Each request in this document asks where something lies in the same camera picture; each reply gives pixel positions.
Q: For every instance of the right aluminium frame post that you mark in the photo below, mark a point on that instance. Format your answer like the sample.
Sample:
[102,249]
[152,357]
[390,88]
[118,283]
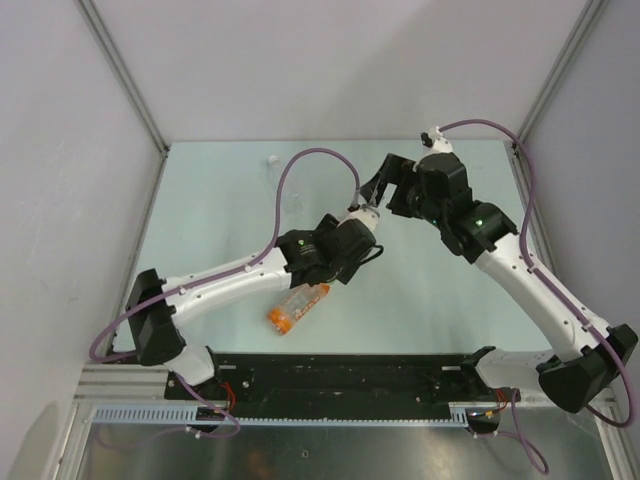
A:
[579,34]

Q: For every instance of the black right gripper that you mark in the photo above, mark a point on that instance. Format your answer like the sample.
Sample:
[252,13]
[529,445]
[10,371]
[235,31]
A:
[401,172]

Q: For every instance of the clear unlabelled plastic bottle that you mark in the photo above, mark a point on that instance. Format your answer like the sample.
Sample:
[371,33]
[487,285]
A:
[291,201]

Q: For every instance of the grey slotted cable duct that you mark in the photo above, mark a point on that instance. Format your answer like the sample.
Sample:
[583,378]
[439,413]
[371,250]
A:
[200,415]

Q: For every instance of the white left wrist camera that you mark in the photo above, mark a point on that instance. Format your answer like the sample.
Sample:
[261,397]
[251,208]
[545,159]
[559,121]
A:
[357,215]

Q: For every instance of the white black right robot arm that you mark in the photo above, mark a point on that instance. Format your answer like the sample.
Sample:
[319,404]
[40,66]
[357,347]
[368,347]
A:
[585,352]

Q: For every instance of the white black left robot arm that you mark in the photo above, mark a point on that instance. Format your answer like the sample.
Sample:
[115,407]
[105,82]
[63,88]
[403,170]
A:
[158,308]

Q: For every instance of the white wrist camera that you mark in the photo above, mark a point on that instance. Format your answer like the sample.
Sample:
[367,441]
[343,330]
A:
[435,142]
[357,215]

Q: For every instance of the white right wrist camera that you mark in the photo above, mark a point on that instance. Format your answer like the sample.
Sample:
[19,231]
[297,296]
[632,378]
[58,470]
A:
[435,142]

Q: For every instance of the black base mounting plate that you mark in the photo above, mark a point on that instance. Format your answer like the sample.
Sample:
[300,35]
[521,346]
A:
[326,383]

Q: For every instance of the aluminium frame post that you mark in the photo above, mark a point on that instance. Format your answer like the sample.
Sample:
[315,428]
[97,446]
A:
[116,62]
[579,34]

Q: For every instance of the orange label tea bottle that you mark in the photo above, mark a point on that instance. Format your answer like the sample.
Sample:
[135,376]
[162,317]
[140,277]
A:
[296,305]

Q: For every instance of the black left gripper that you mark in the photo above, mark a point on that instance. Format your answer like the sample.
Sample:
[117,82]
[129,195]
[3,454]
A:
[349,269]

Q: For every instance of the left aluminium frame post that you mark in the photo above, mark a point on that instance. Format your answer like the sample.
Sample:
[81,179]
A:
[116,62]

